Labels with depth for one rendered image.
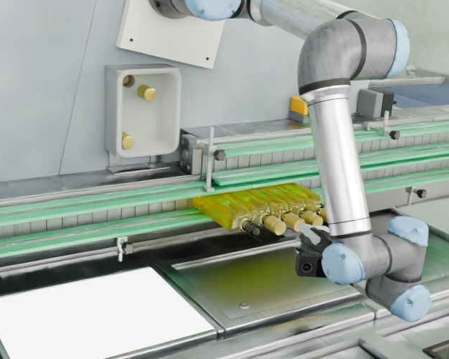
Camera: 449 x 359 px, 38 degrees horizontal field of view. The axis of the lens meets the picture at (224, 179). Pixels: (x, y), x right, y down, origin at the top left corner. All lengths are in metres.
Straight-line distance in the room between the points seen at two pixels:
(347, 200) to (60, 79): 0.81
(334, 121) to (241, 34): 0.74
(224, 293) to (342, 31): 0.66
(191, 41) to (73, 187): 0.49
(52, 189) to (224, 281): 0.47
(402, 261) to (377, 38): 0.41
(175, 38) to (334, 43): 0.63
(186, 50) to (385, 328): 0.86
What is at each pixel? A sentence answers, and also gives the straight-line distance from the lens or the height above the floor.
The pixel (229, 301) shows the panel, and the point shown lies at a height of 1.22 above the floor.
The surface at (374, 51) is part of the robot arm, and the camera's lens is 1.27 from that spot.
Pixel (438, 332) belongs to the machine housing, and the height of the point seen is 1.48.
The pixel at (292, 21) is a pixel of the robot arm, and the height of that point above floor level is 1.16.
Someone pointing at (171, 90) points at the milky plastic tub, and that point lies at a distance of 1.72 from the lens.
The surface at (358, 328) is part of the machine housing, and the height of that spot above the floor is 1.41.
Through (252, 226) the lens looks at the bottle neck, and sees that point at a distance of 1.56.
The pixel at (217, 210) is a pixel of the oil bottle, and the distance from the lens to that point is 1.66.
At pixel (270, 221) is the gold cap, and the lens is 1.59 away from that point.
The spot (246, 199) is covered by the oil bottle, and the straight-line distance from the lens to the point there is 1.67.
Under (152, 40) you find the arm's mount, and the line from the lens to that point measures 1.72.
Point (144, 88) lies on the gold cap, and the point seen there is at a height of 0.80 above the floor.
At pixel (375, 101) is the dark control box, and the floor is 0.83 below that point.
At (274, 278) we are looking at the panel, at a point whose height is 1.16.
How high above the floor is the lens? 2.31
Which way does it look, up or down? 53 degrees down
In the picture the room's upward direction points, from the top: 121 degrees clockwise
